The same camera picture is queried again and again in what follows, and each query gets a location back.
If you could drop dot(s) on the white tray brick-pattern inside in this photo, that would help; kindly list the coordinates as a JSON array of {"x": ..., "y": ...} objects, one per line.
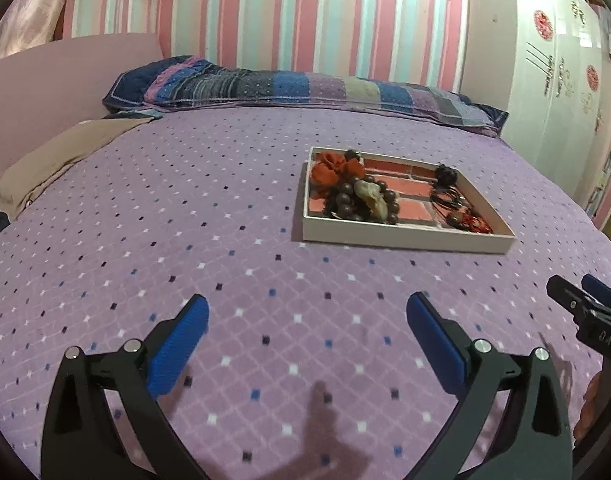
[{"x": 385, "y": 237}]

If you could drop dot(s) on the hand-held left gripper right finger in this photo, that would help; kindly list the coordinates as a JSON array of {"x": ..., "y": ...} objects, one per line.
[{"x": 435, "y": 345}]

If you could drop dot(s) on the pink floral curtain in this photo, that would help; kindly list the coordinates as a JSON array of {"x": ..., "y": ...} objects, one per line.
[{"x": 30, "y": 20}]

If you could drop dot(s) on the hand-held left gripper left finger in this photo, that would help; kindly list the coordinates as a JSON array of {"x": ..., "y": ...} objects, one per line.
[{"x": 180, "y": 345}]

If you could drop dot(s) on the small black hair claw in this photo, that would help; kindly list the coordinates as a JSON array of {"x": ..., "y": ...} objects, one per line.
[{"x": 445, "y": 174}]

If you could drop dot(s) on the person's right hand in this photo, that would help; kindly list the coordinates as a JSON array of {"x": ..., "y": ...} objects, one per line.
[{"x": 588, "y": 400}]

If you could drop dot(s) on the orange fabric scrunchie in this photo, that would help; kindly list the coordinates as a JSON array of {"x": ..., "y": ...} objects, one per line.
[{"x": 330, "y": 172}]

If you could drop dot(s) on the tan folded blanket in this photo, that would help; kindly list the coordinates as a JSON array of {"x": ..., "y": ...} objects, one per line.
[{"x": 50, "y": 155}]

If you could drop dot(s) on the cream fabric scrunchie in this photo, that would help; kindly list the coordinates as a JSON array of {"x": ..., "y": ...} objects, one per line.
[{"x": 373, "y": 197}]

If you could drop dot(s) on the pink headboard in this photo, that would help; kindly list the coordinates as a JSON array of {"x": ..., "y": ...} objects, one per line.
[{"x": 60, "y": 80}]

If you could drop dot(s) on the white wardrobe with stickers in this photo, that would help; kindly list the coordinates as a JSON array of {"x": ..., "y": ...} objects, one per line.
[{"x": 550, "y": 110}]

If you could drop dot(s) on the purple diamond-pattern bed sheet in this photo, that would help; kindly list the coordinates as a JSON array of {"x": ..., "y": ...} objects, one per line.
[{"x": 185, "y": 210}]

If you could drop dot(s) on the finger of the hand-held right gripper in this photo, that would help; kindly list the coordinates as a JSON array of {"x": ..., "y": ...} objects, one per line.
[
  {"x": 603, "y": 290},
  {"x": 565, "y": 292}
]

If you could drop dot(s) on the patchwork blue purple pillow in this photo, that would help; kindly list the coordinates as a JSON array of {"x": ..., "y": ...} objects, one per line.
[{"x": 285, "y": 87}]

